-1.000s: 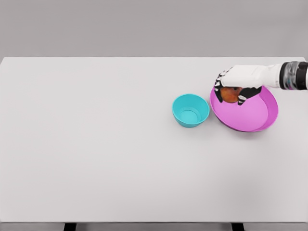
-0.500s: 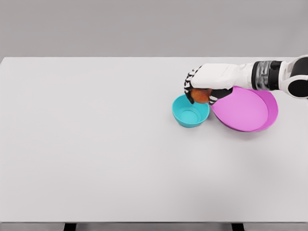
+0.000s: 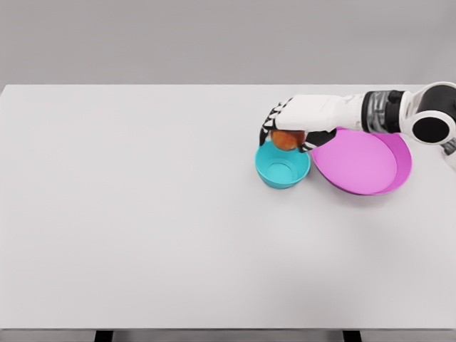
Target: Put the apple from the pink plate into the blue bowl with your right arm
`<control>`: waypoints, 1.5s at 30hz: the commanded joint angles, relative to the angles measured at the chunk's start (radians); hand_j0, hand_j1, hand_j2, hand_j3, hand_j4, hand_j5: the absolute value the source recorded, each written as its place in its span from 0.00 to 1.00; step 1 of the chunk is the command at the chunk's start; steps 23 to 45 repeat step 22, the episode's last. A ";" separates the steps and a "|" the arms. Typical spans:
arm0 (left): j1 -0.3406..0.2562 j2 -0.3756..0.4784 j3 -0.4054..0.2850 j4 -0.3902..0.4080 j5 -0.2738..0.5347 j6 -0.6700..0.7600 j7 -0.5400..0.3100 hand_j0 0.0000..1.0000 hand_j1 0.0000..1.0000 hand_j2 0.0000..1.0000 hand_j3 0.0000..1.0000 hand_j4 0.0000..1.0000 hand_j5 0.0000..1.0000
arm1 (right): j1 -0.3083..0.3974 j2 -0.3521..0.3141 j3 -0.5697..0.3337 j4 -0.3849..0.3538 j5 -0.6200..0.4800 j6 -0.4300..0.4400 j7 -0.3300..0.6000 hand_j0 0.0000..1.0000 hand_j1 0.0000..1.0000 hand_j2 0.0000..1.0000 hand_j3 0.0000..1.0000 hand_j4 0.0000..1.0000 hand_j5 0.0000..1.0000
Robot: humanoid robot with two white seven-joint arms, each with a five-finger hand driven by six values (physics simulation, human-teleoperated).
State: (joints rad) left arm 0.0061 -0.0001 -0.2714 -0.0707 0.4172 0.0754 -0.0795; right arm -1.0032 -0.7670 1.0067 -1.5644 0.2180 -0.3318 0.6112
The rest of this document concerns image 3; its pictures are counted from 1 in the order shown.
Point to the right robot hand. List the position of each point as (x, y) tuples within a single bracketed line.
[(303, 112)]

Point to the red apple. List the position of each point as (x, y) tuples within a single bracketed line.
[(286, 140)]

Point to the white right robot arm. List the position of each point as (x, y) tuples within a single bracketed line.
[(399, 108)]

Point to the blue bowl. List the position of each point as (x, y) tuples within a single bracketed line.
[(281, 169)]

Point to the pink plate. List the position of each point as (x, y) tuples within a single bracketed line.
[(360, 162)]

